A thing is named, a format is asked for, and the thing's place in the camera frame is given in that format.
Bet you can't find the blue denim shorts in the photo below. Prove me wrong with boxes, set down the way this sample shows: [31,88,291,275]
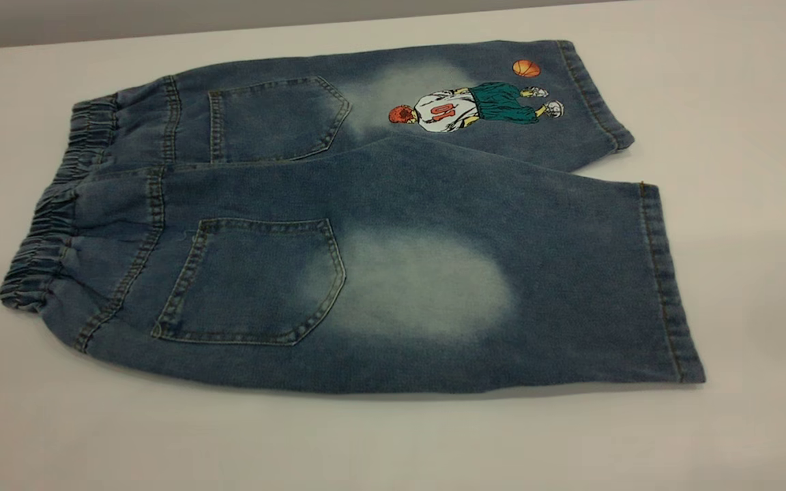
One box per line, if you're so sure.
[0,39,706,395]

